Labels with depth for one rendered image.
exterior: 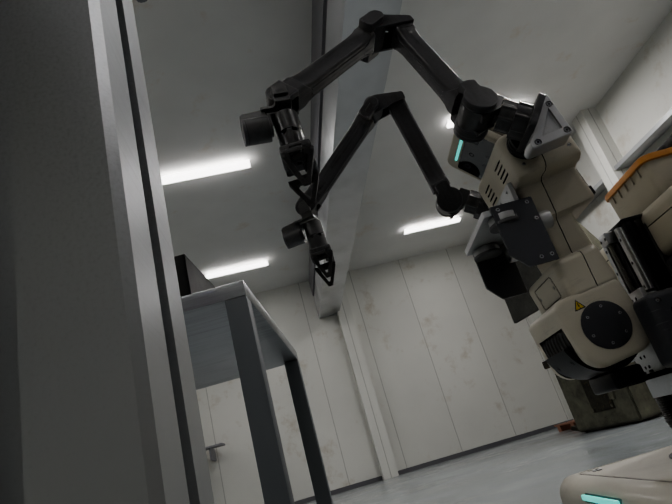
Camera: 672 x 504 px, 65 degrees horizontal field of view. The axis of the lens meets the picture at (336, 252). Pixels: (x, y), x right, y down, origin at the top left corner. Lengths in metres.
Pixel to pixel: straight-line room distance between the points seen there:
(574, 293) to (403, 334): 10.68
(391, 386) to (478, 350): 2.12
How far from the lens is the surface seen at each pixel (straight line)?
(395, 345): 11.79
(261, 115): 1.18
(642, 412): 7.34
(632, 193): 1.53
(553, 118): 1.28
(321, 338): 11.67
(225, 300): 0.96
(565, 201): 1.37
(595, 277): 1.28
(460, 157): 1.51
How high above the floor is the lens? 0.45
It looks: 22 degrees up
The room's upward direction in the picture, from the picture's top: 16 degrees counter-clockwise
